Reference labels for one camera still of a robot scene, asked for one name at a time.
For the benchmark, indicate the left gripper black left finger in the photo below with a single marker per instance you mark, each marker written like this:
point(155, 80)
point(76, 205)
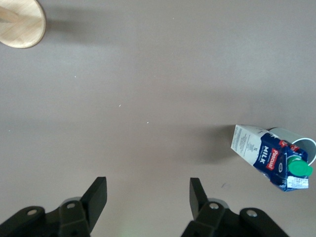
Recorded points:
point(95, 197)

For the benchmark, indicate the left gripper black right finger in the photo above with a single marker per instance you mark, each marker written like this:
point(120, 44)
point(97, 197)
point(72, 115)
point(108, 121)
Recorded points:
point(198, 197)

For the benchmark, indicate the blue white milk carton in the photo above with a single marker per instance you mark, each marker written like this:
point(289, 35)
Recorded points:
point(266, 158)

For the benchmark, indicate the white mug with grey inside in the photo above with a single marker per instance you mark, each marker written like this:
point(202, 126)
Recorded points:
point(306, 145)

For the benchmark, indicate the wooden mug tree stand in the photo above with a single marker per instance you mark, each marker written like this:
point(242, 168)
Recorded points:
point(19, 23)

